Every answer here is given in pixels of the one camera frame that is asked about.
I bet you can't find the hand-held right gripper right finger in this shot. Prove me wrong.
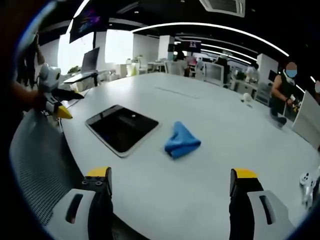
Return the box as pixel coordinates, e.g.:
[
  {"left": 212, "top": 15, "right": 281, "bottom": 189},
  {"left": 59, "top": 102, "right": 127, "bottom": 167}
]
[{"left": 228, "top": 168, "right": 298, "bottom": 240}]

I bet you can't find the grey mesh office chair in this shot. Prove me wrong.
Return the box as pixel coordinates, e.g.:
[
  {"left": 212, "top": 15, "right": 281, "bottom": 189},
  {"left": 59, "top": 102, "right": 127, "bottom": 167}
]
[{"left": 8, "top": 109, "right": 87, "bottom": 227}]

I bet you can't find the hanging dark display screen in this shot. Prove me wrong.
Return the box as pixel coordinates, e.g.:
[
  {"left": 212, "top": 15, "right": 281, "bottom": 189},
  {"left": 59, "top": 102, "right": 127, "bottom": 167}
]
[{"left": 68, "top": 0, "right": 103, "bottom": 44}]

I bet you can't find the open grey laptop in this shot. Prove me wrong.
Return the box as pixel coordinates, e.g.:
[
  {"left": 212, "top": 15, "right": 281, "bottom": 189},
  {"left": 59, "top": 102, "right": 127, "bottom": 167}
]
[{"left": 62, "top": 46, "right": 101, "bottom": 84}]

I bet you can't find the white game controller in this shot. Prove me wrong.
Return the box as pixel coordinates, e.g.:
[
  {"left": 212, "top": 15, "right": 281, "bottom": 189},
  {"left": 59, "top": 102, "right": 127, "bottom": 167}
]
[{"left": 299, "top": 166, "right": 320, "bottom": 208}]

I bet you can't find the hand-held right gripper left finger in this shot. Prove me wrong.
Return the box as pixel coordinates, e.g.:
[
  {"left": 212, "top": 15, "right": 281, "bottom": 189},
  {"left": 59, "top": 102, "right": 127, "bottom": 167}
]
[{"left": 46, "top": 166, "right": 114, "bottom": 240}]

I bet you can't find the small white object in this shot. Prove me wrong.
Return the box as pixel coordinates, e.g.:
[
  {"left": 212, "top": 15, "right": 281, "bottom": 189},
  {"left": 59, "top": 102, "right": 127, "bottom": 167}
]
[{"left": 240, "top": 92, "right": 254, "bottom": 103}]

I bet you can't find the blue cleaning cloth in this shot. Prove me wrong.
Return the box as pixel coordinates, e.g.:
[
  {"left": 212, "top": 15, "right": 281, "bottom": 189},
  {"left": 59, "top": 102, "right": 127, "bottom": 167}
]
[{"left": 164, "top": 121, "right": 202, "bottom": 160}]

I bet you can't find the black tablet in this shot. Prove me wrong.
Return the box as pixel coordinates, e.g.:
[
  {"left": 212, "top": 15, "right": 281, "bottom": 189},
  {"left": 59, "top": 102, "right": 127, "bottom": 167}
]
[{"left": 85, "top": 104, "right": 160, "bottom": 158}]

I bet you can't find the white partition panel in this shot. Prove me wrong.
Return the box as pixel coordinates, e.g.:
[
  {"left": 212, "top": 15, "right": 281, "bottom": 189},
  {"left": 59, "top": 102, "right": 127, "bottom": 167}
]
[{"left": 291, "top": 89, "right": 320, "bottom": 151}]

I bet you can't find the ceiling air conditioner vent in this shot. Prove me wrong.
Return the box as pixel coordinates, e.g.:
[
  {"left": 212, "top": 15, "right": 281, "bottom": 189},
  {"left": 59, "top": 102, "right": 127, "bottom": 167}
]
[{"left": 198, "top": 0, "right": 246, "bottom": 18}]

